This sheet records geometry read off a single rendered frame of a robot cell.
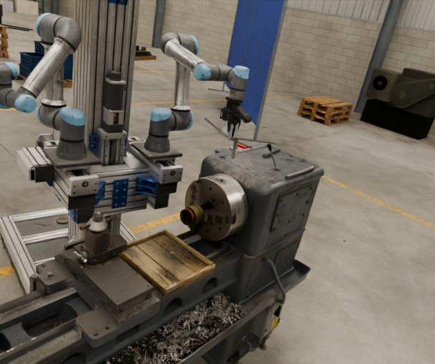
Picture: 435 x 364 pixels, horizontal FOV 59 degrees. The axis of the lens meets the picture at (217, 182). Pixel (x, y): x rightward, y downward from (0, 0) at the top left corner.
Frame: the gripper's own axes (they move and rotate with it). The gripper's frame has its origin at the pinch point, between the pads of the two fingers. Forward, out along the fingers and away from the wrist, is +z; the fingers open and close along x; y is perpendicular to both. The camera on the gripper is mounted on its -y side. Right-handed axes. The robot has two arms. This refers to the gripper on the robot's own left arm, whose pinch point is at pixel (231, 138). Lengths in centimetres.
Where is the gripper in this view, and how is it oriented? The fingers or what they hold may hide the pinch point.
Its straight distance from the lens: 199.8
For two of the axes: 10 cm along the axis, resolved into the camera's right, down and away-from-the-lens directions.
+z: -1.8, 9.0, 4.0
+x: -6.5, 2.0, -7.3
